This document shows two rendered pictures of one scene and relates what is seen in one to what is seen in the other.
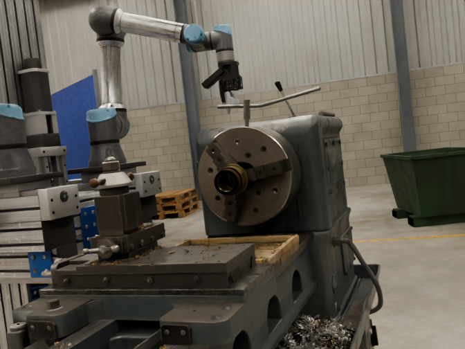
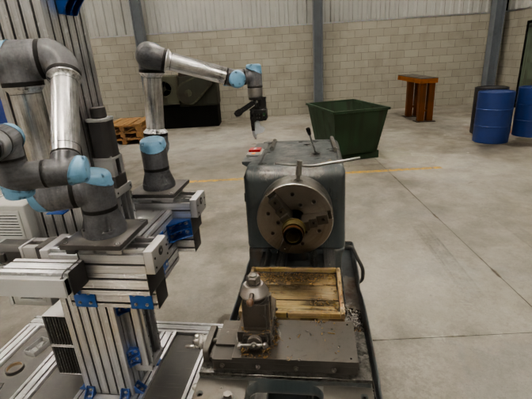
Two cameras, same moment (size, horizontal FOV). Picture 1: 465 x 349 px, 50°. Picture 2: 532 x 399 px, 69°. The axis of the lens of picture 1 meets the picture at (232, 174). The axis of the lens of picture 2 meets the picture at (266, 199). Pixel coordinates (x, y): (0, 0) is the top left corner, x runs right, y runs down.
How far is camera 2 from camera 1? 0.72 m
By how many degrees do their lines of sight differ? 22
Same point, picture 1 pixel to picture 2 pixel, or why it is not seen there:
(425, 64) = (334, 19)
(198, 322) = not seen: outside the picture
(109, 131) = (163, 161)
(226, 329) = not seen: outside the picture
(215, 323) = not seen: outside the picture
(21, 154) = (117, 215)
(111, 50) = (154, 81)
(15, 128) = (110, 194)
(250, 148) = (303, 200)
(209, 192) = (266, 229)
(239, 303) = (368, 389)
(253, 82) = (195, 21)
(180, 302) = (321, 385)
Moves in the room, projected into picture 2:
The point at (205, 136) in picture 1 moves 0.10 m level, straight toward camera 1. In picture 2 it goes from (253, 175) to (260, 181)
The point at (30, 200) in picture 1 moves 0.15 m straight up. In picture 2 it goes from (134, 259) to (127, 218)
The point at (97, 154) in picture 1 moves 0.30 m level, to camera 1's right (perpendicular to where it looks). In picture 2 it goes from (153, 180) to (218, 172)
